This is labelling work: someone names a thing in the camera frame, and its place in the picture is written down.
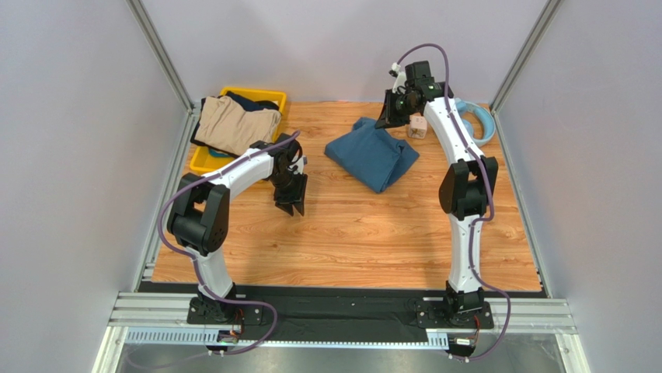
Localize aluminium right corner post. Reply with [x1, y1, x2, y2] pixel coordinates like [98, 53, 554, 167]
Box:
[490, 0, 564, 115]

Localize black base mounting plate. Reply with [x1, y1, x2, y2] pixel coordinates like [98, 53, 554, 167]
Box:
[137, 281, 495, 343]

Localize blue t-shirt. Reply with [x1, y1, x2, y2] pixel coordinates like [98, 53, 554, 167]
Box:
[324, 117, 420, 193]

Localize beige folded t-shirt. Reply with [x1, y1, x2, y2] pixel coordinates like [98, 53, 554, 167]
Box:
[194, 96, 283, 158]

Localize aluminium front frame rail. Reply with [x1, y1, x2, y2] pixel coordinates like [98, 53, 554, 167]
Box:
[109, 287, 577, 350]

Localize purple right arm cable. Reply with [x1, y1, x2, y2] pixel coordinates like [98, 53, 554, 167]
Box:
[395, 43, 512, 362]

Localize aluminium corner post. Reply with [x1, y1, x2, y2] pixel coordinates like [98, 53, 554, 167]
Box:
[126, 0, 194, 114]
[490, 0, 564, 115]

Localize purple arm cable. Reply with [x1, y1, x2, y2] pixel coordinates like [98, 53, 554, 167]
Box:
[395, 43, 512, 362]
[156, 129, 302, 357]

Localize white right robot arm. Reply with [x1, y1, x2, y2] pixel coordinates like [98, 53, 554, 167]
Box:
[376, 61, 499, 327]

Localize pink power adapter cube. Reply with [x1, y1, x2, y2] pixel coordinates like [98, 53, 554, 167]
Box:
[407, 115, 428, 139]

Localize black folded t-shirt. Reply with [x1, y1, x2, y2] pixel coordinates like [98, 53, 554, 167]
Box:
[190, 91, 280, 159]

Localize light blue headphones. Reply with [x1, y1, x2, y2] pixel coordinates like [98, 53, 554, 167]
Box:
[455, 99, 497, 148]

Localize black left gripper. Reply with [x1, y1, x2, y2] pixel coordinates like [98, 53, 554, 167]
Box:
[269, 169, 308, 216]

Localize aluminium left corner post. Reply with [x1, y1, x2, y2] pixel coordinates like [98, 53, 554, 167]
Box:
[126, 0, 194, 114]

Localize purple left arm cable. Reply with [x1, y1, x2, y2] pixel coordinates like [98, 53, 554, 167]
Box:
[156, 129, 302, 357]

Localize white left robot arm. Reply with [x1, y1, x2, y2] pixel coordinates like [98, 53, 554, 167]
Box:
[159, 133, 308, 323]

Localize yellow plastic bin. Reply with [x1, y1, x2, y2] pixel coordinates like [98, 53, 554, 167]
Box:
[190, 87, 287, 174]

